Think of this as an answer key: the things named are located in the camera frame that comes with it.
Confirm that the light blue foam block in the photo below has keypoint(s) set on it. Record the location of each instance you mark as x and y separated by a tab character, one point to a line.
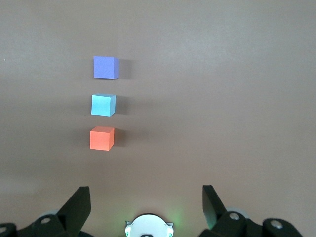
101	105

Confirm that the purple foam block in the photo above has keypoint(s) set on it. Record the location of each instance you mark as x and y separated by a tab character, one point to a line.
105	67

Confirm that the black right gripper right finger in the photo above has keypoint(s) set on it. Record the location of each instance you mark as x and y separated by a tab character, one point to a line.
217	214

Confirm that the orange foam block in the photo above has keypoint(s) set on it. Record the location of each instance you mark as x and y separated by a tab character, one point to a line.
101	139

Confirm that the brown table mat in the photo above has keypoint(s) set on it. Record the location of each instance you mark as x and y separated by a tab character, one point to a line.
197	98

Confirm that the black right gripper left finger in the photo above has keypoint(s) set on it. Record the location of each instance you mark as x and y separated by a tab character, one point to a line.
71	212

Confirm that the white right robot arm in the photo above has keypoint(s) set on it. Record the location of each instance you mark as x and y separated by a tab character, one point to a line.
148	224

